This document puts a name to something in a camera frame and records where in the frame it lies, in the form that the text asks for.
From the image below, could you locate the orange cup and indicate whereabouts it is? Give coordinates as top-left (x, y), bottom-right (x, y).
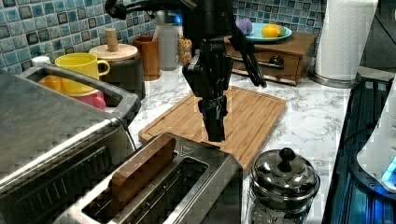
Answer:
top-left (39, 76), bottom-right (63, 92)

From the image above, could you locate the clear glass bottle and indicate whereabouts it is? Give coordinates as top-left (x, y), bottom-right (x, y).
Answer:
top-left (157, 10), bottom-right (178, 71)

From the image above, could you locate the stainless toaster oven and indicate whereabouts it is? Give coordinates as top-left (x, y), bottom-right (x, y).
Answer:
top-left (0, 67), bottom-right (140, 224)

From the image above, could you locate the white bottle cap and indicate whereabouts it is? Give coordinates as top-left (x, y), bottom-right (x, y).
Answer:
top-left (32, 56), bottom-right (50, 66)

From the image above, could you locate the stainless steel toaster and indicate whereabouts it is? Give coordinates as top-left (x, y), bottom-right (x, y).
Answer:
top-left (53, 133), bottom-right (243, 224)

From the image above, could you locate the yellow mug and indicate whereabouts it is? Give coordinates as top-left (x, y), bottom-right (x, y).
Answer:
top-left (55, 52), bottom-right (110, 94)

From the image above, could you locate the bread slice in toaster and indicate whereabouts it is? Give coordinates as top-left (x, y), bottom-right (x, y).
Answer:
top-left (110, 134), bottom-right (176, 204)

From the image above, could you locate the yellow lemon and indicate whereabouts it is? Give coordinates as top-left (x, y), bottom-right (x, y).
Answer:
top-left (262, 24), bottom-right (281, 38)

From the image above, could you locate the dark dish rack tray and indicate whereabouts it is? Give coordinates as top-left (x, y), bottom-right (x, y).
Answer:
top-left (17, 63), bottom-right (142, 125)

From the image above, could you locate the black canister with wooden lid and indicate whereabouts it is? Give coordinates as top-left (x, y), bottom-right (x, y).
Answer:
top-left (90, 28), bottom-right (146, 99)

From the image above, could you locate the red pink mug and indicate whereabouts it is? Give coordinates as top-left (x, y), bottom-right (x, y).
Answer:
top-left (74, 91), bottom-right (106, 110)

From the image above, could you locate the brown wooden cup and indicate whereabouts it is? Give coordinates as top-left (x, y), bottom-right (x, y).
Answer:
top-left (134, 35), bottom-right (161, 81)

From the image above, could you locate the teal plate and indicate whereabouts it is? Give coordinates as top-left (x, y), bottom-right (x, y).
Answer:
top-left (247, 22), bottom-right (292, 43)

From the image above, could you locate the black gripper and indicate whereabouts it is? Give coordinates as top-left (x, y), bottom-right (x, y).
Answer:
top-left (182, 37), bottom-right (233, 142)

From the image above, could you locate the purple toy fruit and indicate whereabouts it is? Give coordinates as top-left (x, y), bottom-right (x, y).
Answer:
top-left (235, 19), bottom-right (253, 35)

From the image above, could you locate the bamboo cutting board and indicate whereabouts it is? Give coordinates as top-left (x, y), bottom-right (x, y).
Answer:
top-left (138, 87), bottom-right (286, 168)

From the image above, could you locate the glass jar with grains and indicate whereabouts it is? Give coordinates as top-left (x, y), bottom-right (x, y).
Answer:
top-left (177, 36), bottom-right (192, 64)

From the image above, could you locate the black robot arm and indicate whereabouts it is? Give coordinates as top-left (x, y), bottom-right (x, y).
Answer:
top-left (105, 0), bottom-right (266, 142)

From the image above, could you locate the paper towel roll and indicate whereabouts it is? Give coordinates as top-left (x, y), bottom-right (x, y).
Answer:
top-left (308, 0), bottom-right (378, 89)

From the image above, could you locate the wooden drawer box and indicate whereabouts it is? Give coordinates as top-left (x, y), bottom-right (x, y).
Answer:
top-left (224, 31), bottom-right (318, 87)

